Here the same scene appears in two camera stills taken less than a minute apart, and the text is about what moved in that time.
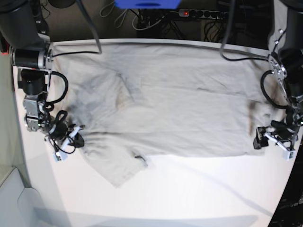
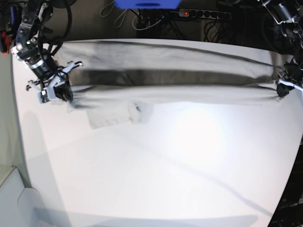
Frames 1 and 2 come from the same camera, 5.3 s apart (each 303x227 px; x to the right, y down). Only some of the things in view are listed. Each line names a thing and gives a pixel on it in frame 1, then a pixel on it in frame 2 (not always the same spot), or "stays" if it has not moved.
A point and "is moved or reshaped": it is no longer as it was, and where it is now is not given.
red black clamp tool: x=4 y=46 stays
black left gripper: x=60 y=131 to x=64 y=90
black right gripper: x=284 y=131 to x=294 y=73
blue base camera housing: x=147 y=4 stays
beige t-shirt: x=131 y=100 is moved or reshaped
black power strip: x=201 y=13 stays
